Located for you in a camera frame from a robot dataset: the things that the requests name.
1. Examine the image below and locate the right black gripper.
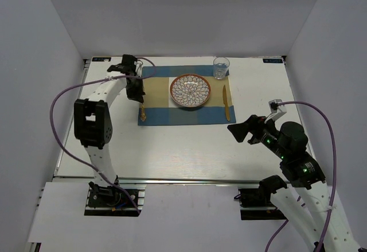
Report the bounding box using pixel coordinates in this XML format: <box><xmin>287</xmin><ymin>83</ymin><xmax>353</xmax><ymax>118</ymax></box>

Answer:
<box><xmin>227</xmin><ymin>113</ymin><xmax>288</xmax><ymax>159</ymax></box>

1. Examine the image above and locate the gold fork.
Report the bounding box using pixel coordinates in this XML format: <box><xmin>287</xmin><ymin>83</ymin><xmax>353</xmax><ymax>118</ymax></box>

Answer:
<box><xmin>140</xmin><ymin>104</ymin><xmax>146</xmax><ymax>122</ymax></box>

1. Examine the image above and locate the blue and tan placemat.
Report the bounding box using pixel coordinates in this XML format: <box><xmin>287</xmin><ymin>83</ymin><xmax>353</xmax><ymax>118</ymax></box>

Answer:
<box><xmin>138</xmin><ymin>65</ymin><xmax>236</xmax><ymax>126</ymax></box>

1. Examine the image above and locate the gold knife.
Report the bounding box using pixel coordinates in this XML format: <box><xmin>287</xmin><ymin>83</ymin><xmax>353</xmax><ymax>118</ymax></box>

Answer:
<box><xmin>222</xmin><ymin>85</ymin><xmax>231</xmax><ymax>121</ymax></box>

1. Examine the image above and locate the patterned ceramic plate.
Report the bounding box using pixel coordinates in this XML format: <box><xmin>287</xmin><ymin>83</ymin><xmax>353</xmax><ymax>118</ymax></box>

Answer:
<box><xmin>169</xmin><ymin>74</ymin><xmax>211</xmax><ymax>108</ymax></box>

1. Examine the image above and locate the clear drinking glass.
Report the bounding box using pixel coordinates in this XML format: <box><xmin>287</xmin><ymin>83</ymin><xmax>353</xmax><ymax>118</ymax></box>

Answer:
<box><xmin>213</xmin><ymin>57</ymin><xmax>230</xmax><ymax>80</ymax></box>

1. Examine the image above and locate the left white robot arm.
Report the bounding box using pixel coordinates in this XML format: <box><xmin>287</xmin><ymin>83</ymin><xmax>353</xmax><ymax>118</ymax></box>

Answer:
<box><xmin>74</xmin><ymin>54</ymin><xmax>145</xmax><ymax>206</ymax></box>

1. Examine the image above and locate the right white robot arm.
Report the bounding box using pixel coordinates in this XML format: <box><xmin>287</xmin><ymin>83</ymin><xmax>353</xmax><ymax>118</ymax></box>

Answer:
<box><xmin>227</xmin><ymin>115</ymin><xmax>364</xmax><ymax>251</ymax></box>

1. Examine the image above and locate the left blue table label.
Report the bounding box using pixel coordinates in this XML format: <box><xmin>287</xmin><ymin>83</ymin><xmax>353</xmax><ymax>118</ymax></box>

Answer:
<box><xmin>91</xmin><ymin>57</ymin><xmax>111</xmax><ymax>62</ymax></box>

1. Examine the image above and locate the blue table label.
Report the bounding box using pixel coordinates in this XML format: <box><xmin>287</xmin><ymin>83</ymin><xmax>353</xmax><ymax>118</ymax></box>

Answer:
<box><xmin>263</xmin><ymin>58</ymin><xmax>283</xmax><ymax>64</ymax></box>
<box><xmin>91</xmin><ymin>57</ymin><xmax>111</xmax><ymax>62</ymax></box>

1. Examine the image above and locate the right blue table label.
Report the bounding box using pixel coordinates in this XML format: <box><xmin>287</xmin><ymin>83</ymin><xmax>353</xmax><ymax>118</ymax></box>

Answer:
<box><xmin>263</xmin><ymin>58</ymin><xmax>283</xmax><ymax>64</ymax></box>

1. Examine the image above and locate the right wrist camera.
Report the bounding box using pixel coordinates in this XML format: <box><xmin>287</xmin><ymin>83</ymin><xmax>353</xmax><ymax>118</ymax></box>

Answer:
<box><xmin>265</xmin><ymin>99</ymin><xmax>287</xmax><ymax>123</ymax></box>

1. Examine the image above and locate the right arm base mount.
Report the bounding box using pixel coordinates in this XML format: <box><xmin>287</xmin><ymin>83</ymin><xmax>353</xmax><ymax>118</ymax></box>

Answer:
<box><xmin>234</xmin><ymin>188</ymin><xmax>286</xmax><ymax>221</ymax></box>

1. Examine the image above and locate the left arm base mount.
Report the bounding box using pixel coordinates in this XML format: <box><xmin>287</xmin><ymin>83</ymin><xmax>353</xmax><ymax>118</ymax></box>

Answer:
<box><xmin>84</xmin><ymin>182</ymin><xmax>145</xmax><ymax>217</ymax></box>

